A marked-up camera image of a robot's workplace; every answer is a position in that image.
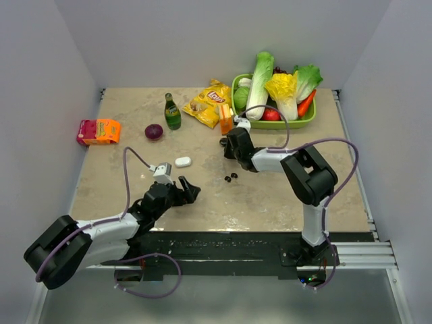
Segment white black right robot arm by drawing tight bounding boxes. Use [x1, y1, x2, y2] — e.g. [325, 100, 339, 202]
[220, 128, 338, 265]

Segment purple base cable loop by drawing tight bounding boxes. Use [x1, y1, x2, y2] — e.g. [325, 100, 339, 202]
[107, 252, 182, 300]

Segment orange carrot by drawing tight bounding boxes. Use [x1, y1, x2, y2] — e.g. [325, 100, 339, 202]
[297, 89, 317, 118]

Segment purple camera cable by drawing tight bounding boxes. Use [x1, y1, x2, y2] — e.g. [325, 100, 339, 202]
[34, 146, 153, 283]
[236, 105, 359, 237]

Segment pink orange snack box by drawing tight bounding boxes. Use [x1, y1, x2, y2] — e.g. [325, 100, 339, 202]
[76, 119, 122, 146]

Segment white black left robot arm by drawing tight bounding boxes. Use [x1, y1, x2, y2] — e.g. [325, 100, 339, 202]
[24, 176, 201, 290]

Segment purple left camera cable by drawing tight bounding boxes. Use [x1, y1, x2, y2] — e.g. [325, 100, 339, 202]
[34, 146, 153, 283]

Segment green leaf lettuce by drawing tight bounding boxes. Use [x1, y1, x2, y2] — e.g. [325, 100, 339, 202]
[293, 64, 323, 104]

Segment yellow Lays chips bag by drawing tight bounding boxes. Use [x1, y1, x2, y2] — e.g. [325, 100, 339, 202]
[182, 79, 232, 129]

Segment green plastic basket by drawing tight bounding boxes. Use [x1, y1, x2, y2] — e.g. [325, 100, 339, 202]
[232, 73, 317, 130]

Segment red onion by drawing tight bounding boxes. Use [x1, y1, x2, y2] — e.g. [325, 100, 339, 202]
[144, 124, 163, 141]

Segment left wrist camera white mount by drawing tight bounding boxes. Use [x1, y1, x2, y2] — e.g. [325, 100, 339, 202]
[149, 162, 173, 184]

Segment black earbud charging case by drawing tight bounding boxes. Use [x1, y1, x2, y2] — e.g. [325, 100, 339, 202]
[219, 137, 228, 146]

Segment aluminium frame rail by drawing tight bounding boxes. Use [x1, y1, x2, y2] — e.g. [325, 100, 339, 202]
[334, 242, 398, 269]

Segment green glass bottle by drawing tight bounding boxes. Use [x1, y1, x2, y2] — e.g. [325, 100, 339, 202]
[164, 92, 182, 130]

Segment red apple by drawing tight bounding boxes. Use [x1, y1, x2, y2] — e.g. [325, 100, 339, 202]
[261, 108, 281, 122]

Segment dark purple grapes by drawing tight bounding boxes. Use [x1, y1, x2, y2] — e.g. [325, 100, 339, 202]
[273, 67, 288, 74]

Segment white earbud charging case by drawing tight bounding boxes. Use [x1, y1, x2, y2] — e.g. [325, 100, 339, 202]
[174, 157, 192, 168]

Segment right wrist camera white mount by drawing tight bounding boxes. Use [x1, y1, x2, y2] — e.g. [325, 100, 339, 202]
[234, 115, 251, 133]

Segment round green cabbage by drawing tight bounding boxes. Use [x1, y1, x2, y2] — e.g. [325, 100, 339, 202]
[233, 86, 250, 111]

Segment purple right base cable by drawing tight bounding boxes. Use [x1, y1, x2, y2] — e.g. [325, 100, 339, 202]
[302, 236, 338, 290]

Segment yellow leaf cabbage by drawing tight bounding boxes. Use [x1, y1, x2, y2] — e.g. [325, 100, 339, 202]
[265, 72, 298, 121]

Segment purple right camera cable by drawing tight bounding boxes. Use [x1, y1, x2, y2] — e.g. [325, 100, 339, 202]
[236, 105, 359, 237]

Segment long napa cabbage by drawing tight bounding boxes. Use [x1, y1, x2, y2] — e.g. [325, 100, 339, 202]
[246, 51, 275, 121]

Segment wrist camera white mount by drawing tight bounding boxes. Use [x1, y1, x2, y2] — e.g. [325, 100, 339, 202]
[149, 162, 173, 184]
[234, 115, 251, 133]

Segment orange juice carton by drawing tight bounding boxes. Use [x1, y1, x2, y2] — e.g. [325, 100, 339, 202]
[218, 104, 234, 135]

